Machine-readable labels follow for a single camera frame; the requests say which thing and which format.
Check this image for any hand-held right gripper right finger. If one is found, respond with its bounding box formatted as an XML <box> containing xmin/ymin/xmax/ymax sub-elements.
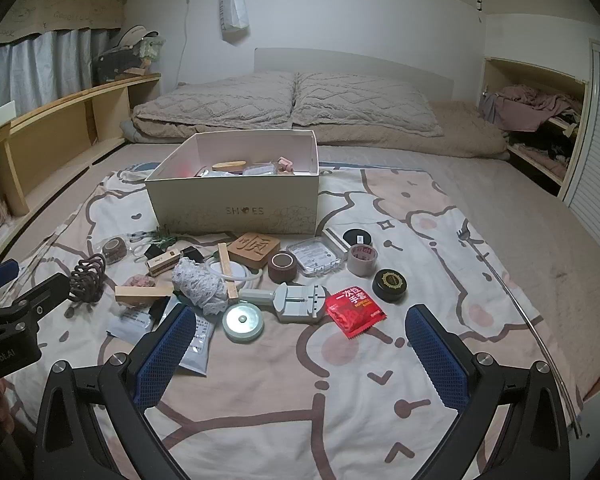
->
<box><xmin>404</xmin><ymin>304</ymin><xmax>581</xmax><ymax>480</ymax></box>

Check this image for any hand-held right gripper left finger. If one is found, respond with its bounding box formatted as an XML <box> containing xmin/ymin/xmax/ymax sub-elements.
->
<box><xmin>32</xmin><ymin>304</ymin><xmax>198</xmax><ymax>480</ymax></box>

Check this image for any light blue printed pouch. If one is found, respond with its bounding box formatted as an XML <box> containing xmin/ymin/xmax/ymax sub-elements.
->
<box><xmin>179</xmin><ymin>310</ymin><xmax>216</xmax><ymax>377</ymax></box>

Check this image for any green round push light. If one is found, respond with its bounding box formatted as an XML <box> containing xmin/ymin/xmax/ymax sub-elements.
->
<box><xmin>222</xmin><ymin>300</ymin><xmax>265</xmax><ymax>344</ymax></box>

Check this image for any grey watch link remover tool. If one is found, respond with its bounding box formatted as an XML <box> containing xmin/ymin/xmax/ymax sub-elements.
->
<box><xmin>238</xmin><ymin>283</ymin><xmax>329</xmax><ymax>324</ymax></box>

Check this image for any white cardboard shoe box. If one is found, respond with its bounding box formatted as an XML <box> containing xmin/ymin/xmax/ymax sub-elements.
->
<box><xmin>145</xmin><ymin>129</ymin><xmax>322</xmax><ymax>237</ymax></box>

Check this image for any white flat packet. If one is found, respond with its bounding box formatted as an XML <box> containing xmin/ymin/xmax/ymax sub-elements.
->
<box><xmin>105</xmin><ymin>307</ymin><xmax>154</xmax><ymax>344</ymax></box>

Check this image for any brown hair claw clip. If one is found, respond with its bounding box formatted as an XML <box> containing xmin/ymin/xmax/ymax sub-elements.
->
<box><xmin>66</xmin><ymin>253</ymin><xmax>108</xmax><ymax>307</ymax></box>

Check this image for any wooden block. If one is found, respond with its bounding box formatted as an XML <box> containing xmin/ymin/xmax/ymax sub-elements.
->
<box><xmin>115</xmin><ymin>282</ymin><xmax>174</xmax><ymax>306</ymax></box>

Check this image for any white lace roll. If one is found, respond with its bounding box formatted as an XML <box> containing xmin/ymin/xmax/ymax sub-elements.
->
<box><xmin>172</xmin><ymin>257</ymin><xmax>229</xmax><ymax>317</ymax></box>

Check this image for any black round tin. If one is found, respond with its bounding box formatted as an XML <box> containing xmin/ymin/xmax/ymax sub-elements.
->
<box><xmin>372</xmin><ymin>269</ymin><xmax>409</xmax><ymax>304</ymax></box>

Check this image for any small brown tape roll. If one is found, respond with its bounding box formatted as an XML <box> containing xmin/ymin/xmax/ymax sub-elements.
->
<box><xmin>101</xmin><ymin>237</ymin><xmax>129</xmax><ymax>265</ymax></box>

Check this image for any white slotted box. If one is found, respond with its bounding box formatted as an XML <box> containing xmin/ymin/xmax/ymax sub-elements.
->
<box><xmin>145</xmin><ymin>252</ymin><xmax>182</xmax><ymax>276</ymax></box>

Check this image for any red plastic packet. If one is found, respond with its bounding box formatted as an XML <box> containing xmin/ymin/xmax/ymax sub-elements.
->
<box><xmin>325</xmin><ymin>287</ymin><xmax>387</xmax><ymax>340</ymax></box>

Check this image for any metal fork back scratcher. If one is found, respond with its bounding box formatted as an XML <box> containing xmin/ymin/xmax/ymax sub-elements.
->
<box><xmin>457</xmin><ymin>224</ymin><xmax>583</xmax><ymax>438</ymax></box>

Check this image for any wooden stick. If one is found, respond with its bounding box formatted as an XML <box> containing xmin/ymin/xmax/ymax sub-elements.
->
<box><xmin>217</xmin><ymin>243</ymin><xmax>240</xmax><ymax>301</ymax></box>

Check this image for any cartoon printed blanket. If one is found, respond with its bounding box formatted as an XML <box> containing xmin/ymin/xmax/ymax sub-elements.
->
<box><xmin>0</xmin><ymin>162</ymin><xmax>583</xmax><ymax>480</ymax></box>

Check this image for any white tape roll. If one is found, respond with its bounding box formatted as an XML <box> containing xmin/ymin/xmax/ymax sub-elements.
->
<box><xmin>347</xmin><ymin>244</ymin><xmax>379</xmax><ymax>276</ymax></box>

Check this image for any carved wooden coaster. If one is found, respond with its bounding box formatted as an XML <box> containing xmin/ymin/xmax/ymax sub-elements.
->
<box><xmin>228</xmin><ymin>232</ymin><xmax>281</xmax><ymax>269</ymax></box>

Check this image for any brown ribbed ribbon roll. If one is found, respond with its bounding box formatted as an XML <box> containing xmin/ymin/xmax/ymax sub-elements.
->
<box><xmin>268</xmin><ymin>252</ymin><xmax>297</xmax><ymax>284</ymax></box>

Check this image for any white striped strip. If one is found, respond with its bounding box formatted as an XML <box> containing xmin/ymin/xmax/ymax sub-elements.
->
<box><xmin>322</xmin><ymin>227</ymin><xmax>354</xmax><ymax>252</ymax></box>

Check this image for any wooden bedside shelf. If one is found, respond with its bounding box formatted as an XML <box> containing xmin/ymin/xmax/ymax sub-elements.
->
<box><xmin>0</xmin><ymin>72</ymin><xmax>162</xmax><ymax>256</ymax></box>

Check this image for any clear plastic case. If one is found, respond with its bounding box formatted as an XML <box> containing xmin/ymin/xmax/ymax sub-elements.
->
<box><xmin>285</xmin><ymin>236</ymin><xmax>344</xmax><ymax>276</ymax></box>

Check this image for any pale blue curtain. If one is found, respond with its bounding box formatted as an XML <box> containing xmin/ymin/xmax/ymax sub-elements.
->
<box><xmin>0</xmin><ymin>29</ymin><xmax>112</xmax><ymax>122</ymax></box>

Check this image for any dark bag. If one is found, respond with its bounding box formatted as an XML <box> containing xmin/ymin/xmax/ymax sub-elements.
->
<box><xmin>91</xmin><ymin>49</ymin><xmax>147</xmax><ymax>87</ymax></box>

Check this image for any grey textured pillow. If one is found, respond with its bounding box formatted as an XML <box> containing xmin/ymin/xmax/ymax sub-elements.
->
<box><xmin>131</xmin><ymin>71</ymin><xmax>297</xmax><ymax>132</ymax></box>
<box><xmin>292</xmin><ymin>71</ymin><xmax>446</xmax><ymax>139</ymax></box>

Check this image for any beige printed valance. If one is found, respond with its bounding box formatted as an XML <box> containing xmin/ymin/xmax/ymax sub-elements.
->
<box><xmin>0</xmin><ymin>0</ymin><xmax>127</xmax><ymax>52</ymax></box>

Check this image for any pile of clothes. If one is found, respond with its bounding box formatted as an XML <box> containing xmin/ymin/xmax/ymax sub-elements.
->
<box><xmin>480</xmin><ymin>84</ymin><xmax>583</xmax><ymax>176</ymax></box>

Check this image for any white louvre door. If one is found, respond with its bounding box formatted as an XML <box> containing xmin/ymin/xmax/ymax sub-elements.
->
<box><xmin>562</xmin><ymin>39</ymin><xmax>600</xmax><ymax>243</ymax></box>

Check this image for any stack of caps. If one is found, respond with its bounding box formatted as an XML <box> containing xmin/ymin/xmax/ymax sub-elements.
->
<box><xmin>112</xmin><ymin>25</ymin><xmax>160</xmax><ymax>50</ymax></box>

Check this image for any white hanging paper bag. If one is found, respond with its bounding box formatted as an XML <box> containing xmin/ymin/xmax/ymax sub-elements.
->
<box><xmin>218</xmin><ymin>0</ymin><xmax>251</xmax><ymax>44</ymax></box>

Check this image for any coiled white cable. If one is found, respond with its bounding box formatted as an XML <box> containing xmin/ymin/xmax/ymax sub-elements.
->
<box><xmin>204</xmin><ymin>254</ymin><xmax>264</xmax><ymax>287</ymax></box>

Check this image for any wooden wall niche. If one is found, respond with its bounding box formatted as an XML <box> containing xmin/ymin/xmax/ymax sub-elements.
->
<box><xmin>479</xmin><ymin>56</ymin><xmax>590</xmax><ymax>197</ymax></box>

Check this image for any white wall cable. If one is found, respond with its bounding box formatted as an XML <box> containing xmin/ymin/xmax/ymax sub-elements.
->
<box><xmin>176</xmin><ymin>0</ymin><xmax>197</xmax><ymax>86</ymax></box>

